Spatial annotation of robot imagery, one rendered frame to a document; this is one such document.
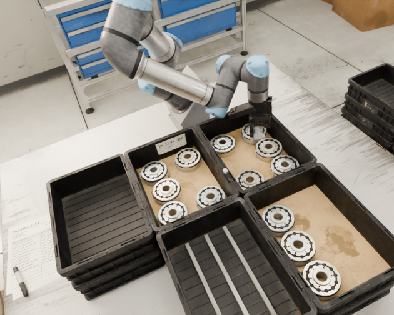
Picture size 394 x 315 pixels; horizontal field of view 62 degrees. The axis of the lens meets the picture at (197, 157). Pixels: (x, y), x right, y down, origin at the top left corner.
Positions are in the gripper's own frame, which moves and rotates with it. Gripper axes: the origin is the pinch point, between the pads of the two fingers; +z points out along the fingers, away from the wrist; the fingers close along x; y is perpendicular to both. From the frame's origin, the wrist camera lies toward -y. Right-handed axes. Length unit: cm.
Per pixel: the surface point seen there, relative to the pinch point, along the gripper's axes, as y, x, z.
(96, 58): -147, 123, 39
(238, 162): -3.8, -12.3, 2.3
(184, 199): -20.6, -33.0, 2.4
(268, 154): 7.4, -9.4, -0.6
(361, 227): 38, -37, 0
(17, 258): -83, -61, 15
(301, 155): 19.1, -11.8, -4.0
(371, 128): 61, 63, 47
